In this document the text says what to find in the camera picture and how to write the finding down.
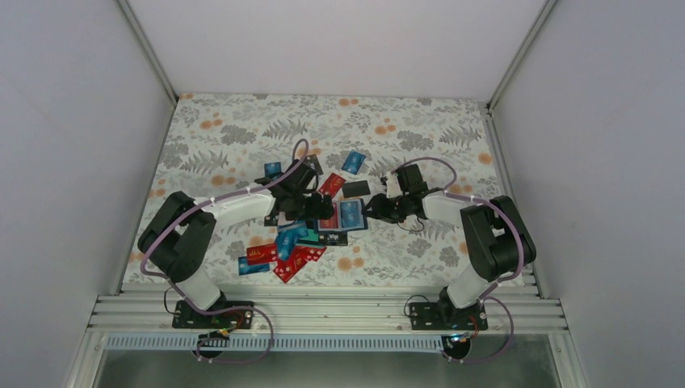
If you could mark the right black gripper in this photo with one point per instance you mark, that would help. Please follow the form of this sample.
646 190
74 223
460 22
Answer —
379 209

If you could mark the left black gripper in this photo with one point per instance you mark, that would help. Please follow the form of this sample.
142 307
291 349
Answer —
314 212

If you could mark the dark blue card holder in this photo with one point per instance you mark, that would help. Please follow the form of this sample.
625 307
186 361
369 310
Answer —
336 208

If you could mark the blue VIP logo card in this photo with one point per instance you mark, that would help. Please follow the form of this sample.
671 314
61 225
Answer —
351 214

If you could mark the red VIP card front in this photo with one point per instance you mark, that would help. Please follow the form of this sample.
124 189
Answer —
286 270

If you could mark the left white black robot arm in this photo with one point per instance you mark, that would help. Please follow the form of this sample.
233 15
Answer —
178 237

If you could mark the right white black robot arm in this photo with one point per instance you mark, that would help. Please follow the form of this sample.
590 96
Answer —
497 240

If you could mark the blue card upper left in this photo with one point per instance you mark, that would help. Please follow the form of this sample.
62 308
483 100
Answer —
273 169

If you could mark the blue card left pile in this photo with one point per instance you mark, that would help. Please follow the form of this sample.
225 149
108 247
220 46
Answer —
287 238

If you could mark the black card top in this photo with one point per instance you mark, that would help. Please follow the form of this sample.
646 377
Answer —
313 162

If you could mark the small black LOGO card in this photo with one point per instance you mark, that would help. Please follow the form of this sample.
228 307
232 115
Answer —
333 239

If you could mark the red card left pile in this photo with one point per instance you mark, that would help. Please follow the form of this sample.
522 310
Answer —
264 254

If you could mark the light blue card far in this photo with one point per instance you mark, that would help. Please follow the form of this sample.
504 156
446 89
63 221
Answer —
353 162

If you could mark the blue card front bottom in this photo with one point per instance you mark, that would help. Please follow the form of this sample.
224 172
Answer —
245 269

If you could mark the floral patterned table mat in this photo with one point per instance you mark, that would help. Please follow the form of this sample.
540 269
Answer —
219 143

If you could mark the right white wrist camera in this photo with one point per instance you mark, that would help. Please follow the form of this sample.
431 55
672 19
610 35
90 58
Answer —
391 183

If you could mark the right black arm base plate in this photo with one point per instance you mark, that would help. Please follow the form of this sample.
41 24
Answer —
434 316

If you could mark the aluminium mounting rail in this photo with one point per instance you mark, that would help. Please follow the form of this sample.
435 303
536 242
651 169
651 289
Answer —
330 310

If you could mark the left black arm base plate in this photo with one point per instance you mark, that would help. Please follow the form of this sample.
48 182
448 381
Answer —
186 317

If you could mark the perforated grey cable duct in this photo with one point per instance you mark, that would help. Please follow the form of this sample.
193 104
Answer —
280 343

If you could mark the aluminium corner frame post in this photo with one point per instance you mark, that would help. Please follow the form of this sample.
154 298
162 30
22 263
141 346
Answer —
143 42

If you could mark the right aluminium frame post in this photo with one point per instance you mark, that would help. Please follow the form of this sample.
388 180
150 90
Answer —
530 38

